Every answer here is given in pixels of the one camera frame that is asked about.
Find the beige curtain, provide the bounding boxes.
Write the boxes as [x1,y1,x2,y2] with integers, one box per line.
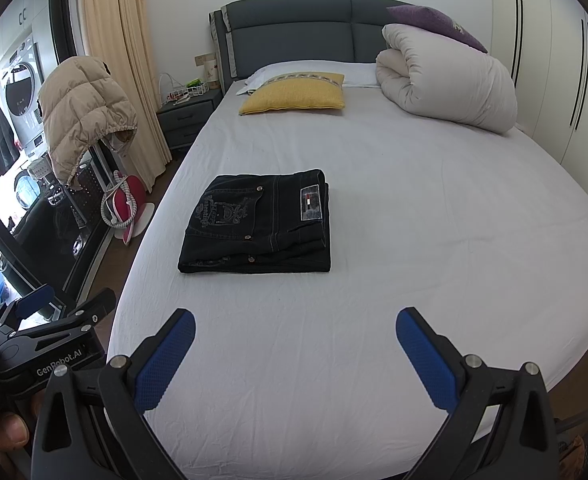
[84,0,172,193]

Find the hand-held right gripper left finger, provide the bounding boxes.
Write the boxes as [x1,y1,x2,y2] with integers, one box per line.
[31,307,197,480]

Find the white wardrobe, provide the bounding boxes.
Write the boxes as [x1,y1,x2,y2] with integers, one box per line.
[488,0,588,206]

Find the white bed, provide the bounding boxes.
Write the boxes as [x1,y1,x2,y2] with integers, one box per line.
[106,61,588,480]

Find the white washing machine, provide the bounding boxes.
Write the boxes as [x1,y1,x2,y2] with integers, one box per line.
[0,40,45,153]

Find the dark grey nightstand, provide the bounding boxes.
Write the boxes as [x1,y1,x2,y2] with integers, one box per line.
[156,89,223,153]

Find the white wire basket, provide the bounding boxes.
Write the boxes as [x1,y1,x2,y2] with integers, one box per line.
[160,74,211,104]

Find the white pillow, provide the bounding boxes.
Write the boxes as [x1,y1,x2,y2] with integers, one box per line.
[244,61,382,96]

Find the grey upholstered headboard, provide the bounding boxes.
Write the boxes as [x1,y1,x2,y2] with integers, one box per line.
[209,0,425,93]

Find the white folded duvet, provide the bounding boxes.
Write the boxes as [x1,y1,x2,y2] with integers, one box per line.
[376,23,518,134]

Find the black denim pants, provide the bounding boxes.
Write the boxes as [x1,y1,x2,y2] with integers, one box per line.
[178,169,333,275]

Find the beige puffer jacket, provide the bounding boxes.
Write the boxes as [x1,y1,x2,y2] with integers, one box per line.
[38,56,139,186]

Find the red and white appliance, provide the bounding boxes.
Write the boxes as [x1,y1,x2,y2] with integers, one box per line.
[101,170,157,246]

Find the black perforated chair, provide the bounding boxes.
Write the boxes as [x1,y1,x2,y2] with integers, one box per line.
[49,135,112,281]

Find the person's left hand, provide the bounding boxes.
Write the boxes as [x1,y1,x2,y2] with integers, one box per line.
[0,395,45,471]

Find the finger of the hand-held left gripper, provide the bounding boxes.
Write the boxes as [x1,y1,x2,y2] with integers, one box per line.
[64,287,117,328]
[0,284,57,330]

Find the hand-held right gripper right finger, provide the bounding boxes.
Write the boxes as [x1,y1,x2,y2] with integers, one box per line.
[395,306,559,480]

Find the brown bag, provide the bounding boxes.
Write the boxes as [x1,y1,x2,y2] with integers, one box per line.
[558,435,588,478]

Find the purple pillow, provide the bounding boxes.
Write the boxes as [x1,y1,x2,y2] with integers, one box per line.
[386,5,488,54]

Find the yellow pillow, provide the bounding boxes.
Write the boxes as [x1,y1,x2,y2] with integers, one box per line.
[239,72,346,116]

